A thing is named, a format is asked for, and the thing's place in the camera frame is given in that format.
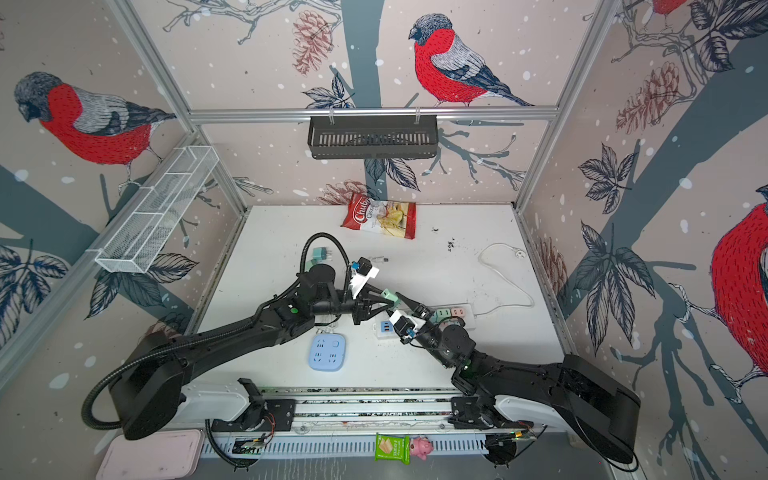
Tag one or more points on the pink pig toy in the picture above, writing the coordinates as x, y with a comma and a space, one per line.
420, 447

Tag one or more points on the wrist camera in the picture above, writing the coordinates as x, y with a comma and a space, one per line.
363, 276
403, 326

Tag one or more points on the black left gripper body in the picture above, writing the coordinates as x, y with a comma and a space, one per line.
336, 305

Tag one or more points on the green snack packet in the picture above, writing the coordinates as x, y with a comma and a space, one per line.
392, 448

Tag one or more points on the aluminium frame post back left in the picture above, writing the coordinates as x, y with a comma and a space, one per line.
131, 24

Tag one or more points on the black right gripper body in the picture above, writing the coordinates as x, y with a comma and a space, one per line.
432, 339

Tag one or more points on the green charger plug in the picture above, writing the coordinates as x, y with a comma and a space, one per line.
391, 296
442, 314

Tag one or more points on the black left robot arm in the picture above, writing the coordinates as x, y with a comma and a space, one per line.
143, 395

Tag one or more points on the red white chips bag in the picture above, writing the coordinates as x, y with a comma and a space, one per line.
389, 218

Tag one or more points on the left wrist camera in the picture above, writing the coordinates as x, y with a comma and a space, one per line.
363, 276

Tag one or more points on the black hanging wire basket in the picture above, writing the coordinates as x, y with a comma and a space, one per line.
373, 137

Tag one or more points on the aluminium frame top bar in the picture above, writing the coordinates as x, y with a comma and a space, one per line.
512, 113

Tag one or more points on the aluminium frame post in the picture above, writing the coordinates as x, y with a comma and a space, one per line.
599, 27
131, 24

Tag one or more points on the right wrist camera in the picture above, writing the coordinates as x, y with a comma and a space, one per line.
403, 326

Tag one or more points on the pink tray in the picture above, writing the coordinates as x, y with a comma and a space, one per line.
163, 455

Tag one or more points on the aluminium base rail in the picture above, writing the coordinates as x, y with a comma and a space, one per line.
357, 413

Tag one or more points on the long white pastel power strip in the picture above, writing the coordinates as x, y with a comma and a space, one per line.
383, 327

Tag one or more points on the blue square power strip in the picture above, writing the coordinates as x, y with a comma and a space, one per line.
327, 352

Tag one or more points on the aluminium frame post back right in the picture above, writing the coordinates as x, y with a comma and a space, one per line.
599, 27

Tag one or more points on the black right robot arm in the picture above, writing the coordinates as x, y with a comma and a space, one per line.
496, 394

